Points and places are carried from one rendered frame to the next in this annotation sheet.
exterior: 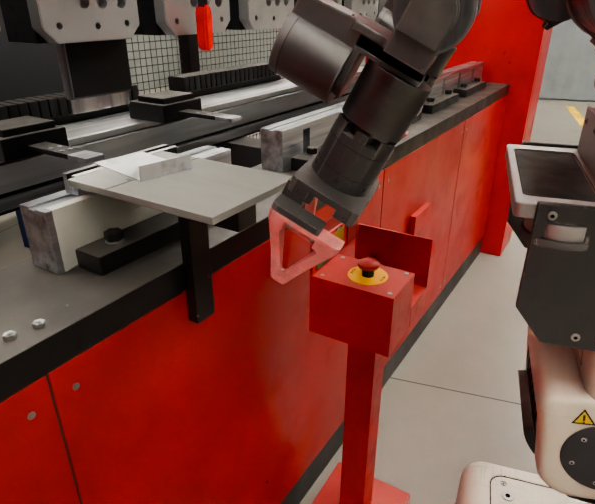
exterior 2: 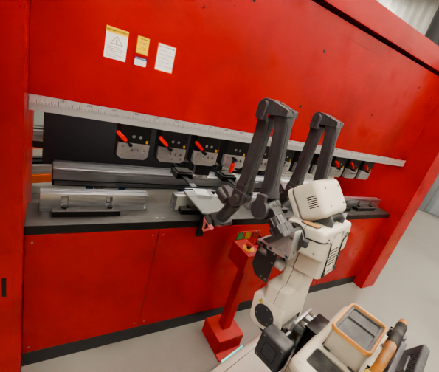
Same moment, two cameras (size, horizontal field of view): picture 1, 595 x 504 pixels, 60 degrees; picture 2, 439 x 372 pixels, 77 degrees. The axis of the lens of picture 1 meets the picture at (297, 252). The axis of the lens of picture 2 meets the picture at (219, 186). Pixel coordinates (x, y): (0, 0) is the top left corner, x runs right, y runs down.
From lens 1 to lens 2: 86 cm
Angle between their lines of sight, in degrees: 22
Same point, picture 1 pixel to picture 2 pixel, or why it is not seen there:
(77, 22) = (200, 161)
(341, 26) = (226, 193)
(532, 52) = (404, 205)
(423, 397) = not seen: hidden behind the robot
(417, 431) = not seen: hidden behind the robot
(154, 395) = (178, 248)
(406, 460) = (254, 330)
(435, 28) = (233, 201)
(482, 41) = (384, 190)
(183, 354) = (190, 242)
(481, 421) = not seen: hidden behind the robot
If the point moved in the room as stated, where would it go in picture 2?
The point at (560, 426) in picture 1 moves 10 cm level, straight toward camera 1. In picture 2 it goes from (256, 300) to (238, 304)
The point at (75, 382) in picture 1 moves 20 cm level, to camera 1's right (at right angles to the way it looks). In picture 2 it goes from (163, 233) to (193, 251)
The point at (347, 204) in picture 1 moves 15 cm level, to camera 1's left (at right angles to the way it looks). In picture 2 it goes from (217, 222) to (189, 207)
